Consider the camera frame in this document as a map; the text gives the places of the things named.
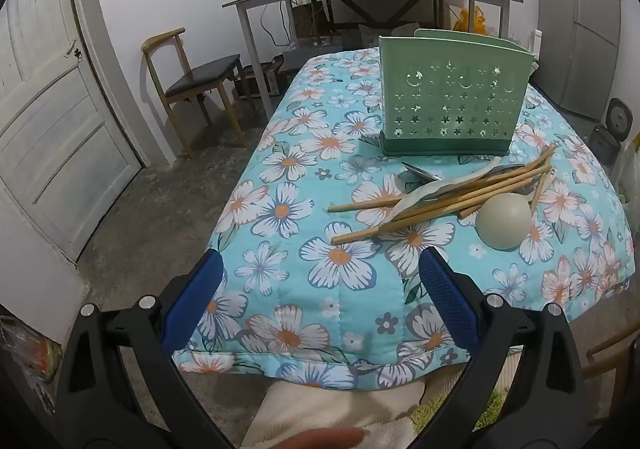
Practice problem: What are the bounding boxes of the clear plastic bag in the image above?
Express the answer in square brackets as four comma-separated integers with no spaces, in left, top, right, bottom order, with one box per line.
[0,314,63,385]

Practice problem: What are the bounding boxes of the cream fleece clothing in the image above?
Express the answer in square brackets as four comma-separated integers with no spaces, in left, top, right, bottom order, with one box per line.
[240,364,516,449]

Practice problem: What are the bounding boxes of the blue floral blanket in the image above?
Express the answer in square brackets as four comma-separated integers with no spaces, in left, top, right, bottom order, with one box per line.
[172,46,636,390]

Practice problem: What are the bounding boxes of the grey box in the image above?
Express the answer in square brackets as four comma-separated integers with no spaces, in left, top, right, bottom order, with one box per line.
[282,36,341,70]

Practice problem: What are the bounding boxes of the green plastic utensil holder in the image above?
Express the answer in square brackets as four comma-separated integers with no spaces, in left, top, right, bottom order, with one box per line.
[377,29,536,157]

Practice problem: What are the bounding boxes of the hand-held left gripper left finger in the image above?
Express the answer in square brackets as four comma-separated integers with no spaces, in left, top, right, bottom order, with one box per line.
[52,249,238,449]

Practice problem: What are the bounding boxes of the pile of bamboo chopsticks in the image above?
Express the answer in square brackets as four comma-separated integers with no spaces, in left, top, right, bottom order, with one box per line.
[327,144,558,246]

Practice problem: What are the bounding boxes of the white round ladle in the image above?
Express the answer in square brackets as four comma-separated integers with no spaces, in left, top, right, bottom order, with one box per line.
[475,168,557,252]

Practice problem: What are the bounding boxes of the brown case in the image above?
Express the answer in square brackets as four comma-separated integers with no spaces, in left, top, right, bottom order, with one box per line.
[235,61,288,100]

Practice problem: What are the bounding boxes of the black rice cooker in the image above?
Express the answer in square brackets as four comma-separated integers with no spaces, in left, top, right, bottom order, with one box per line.
[590,98,636,164]

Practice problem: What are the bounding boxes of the yellow plastic bag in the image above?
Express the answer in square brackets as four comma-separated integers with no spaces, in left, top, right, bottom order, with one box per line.
[452,4,488,37]

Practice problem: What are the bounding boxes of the wooden chair with black seat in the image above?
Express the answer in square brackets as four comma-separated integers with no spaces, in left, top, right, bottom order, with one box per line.
[141,27,247,152]

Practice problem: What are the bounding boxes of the grey refrigerator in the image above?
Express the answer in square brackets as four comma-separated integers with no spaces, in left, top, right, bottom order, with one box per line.
[562,0,632,122]

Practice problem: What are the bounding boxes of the white panel door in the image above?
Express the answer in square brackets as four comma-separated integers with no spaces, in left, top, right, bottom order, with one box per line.
[0,0,143,262]

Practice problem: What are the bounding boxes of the person's left hand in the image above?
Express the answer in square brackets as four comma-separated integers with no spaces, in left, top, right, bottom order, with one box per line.
[277,425,368,449]

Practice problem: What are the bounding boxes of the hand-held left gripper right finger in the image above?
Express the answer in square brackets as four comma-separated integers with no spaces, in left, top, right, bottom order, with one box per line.
[407,246,588,449]

